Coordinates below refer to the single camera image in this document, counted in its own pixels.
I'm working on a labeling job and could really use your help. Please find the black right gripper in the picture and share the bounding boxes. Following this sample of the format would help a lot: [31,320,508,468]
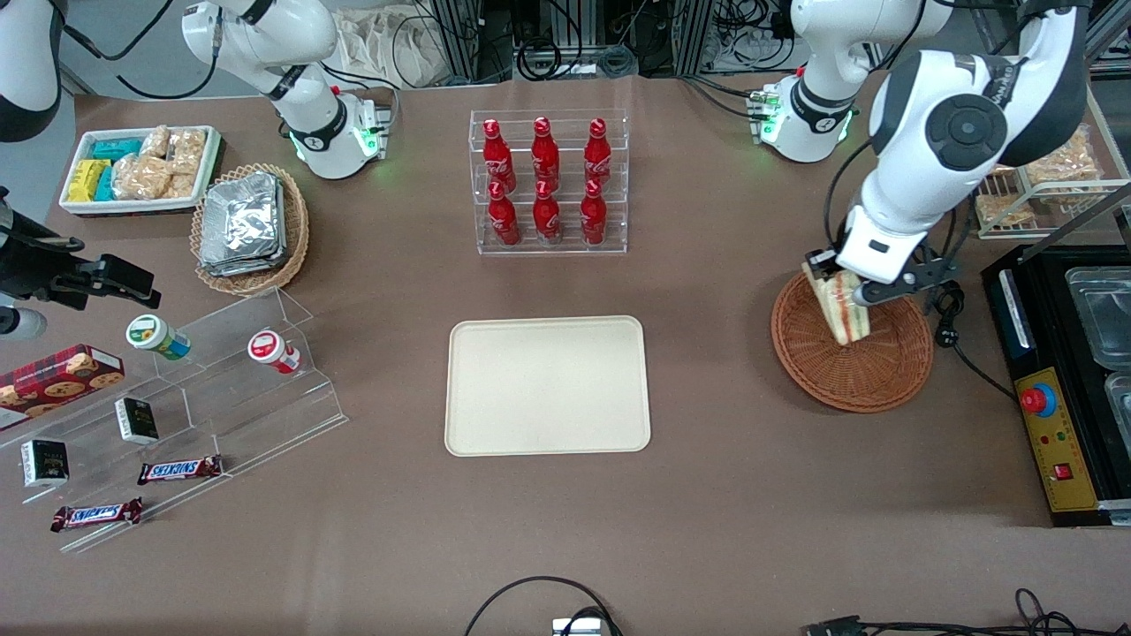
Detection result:
[0,210,162,312]

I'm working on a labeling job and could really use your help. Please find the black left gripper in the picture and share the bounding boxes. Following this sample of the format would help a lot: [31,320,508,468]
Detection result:
[802,250,960,306]

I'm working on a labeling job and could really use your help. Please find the triangle sandwich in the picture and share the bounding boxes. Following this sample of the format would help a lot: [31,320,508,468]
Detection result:
[800,268,873,347]

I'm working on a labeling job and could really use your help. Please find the white rectangular snack tray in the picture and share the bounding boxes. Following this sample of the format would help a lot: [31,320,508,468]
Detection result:
[58,125,222,217]

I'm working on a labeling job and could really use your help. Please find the brown wicker basket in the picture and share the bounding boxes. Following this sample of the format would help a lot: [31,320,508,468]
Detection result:
[770,269,935,414]

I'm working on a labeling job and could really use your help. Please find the light tan wicker basket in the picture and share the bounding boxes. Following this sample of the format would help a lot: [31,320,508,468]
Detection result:
[190,163,310,297]

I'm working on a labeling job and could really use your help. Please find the cream plastic tray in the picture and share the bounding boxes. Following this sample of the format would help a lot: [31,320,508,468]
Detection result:
[444,315,652,458]

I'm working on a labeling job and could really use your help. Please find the green-lidded yoghurt cup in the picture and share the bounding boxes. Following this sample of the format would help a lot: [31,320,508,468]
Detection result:
[125,314,192,361]

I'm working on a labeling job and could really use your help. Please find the red tartan cookie box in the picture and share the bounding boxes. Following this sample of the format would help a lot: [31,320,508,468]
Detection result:
[0,344,125,432]

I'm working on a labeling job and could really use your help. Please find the yellow snack packet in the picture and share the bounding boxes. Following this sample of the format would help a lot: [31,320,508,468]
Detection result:
[67,159,108,203]

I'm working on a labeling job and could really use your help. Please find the small black carton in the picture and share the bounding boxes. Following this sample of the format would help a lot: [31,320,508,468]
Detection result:
[20,439,70,488]
[115,397,161,445]

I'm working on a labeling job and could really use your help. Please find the silver foil pack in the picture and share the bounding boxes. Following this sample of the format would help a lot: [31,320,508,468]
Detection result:
[199,181,289,277]
[201,172,282,266]

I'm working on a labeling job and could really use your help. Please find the red-lidded yoghurt cup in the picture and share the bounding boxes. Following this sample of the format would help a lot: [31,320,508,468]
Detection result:
[247,329,301,375]

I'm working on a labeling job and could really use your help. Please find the clear acrylic stepped shelf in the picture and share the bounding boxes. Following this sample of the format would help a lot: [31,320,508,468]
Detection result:
[0,287,348,555]

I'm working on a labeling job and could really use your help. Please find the tan snack packet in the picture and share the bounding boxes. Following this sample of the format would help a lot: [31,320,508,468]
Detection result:
[1025,126,1103,186]
[976,190,1036,227]

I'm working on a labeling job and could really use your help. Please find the Snickers chocolate bar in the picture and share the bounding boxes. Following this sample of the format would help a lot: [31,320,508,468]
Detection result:
[137,455,224,486]
[50,497,144,533]

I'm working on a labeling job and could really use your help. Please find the clear acrylic bottle rack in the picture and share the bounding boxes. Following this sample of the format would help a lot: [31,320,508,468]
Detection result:
[468,109,630,257]

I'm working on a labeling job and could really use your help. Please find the red cola bottle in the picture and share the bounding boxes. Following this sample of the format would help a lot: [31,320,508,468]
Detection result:
[482,118,517,192]
[531,117,561,186]
[487,181,520,247]
[584,117,613,185]
[533,179,563,246]
[580,179,609,246]

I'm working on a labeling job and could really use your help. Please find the clear plastic meal container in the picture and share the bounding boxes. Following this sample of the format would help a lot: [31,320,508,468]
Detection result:
[1104,371,1131,434]
[1065,265,1131,370]

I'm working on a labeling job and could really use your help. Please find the black sealing machine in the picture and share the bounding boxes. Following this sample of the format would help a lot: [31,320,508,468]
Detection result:
[983,243,1131,528]

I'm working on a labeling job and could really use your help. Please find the white cloth bag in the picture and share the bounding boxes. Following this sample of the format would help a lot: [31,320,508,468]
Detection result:
[334,7,453,89]

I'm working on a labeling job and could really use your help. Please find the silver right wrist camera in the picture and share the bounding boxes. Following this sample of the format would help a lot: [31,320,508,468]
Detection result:
[0,307,47,342]

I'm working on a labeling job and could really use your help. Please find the black power cable with plug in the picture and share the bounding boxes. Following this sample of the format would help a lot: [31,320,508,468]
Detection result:
[923,281,1017,403]

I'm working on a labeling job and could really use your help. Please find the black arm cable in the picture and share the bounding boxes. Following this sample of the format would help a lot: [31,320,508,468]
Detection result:
[60,0,222,100]

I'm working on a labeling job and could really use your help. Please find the white wire rack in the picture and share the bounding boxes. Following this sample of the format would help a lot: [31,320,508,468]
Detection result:
[972,88,1131,241]

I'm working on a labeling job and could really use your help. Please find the coiled black cables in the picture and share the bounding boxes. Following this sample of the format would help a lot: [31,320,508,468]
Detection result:
[517,35,639,80]

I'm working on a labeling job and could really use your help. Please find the black cable with connector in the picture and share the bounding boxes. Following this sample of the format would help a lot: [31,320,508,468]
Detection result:
[804,587,1131,636]

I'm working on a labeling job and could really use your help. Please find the aluminium profile frame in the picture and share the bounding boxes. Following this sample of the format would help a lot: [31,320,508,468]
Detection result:
[435,0,497,85]

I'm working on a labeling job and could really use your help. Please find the black looped cable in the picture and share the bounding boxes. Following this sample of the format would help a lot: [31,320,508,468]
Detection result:
[464,576,624,636]

